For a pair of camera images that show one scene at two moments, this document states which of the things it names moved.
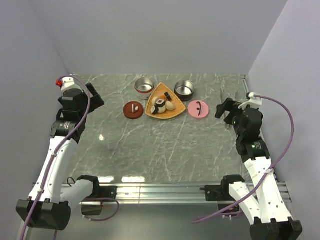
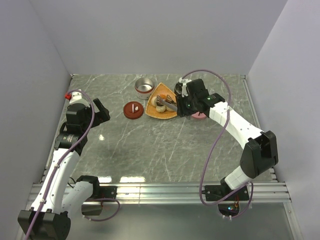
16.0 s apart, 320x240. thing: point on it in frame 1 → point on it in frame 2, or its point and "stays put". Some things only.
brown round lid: (133, 110) stays put
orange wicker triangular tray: (160, 89) stays put
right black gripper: (221, 109) → (181, 110)
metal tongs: (226, 114) → (168, 102)
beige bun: (161, 110) stays put
